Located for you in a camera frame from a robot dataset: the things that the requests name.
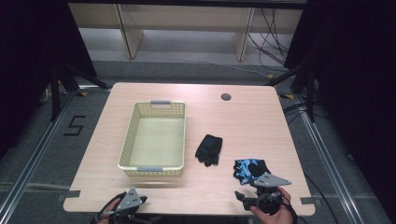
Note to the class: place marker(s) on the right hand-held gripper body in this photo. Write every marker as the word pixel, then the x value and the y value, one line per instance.
pixel 269 199

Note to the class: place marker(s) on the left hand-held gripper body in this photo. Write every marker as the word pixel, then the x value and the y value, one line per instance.
pixel 128 200

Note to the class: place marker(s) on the blue and black glove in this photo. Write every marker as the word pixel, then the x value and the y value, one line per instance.
pixel 244 171

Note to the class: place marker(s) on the yellow plastic basket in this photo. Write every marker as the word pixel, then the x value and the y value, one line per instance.
pixel 155 140

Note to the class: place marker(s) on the person's left hand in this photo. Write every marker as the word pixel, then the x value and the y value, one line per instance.
pixel 112 206

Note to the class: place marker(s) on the person's right hand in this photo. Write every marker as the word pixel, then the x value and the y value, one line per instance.
pixel 283 214

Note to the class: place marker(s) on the round grey table grommet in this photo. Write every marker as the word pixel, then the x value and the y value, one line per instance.
pixel 226 96

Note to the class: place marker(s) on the black metal stand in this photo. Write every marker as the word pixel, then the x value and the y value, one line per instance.
pixel 306 87
pixel 59 87

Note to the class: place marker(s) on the black curtain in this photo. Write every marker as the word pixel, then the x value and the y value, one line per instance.
pixel 358 77
pixel 31 62

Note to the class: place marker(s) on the light wooden shelf unit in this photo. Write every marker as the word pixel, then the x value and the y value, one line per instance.
pixel 186 18

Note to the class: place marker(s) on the aluminium floor rail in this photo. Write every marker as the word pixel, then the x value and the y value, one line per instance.
pixel 37 149
pixel 330 168

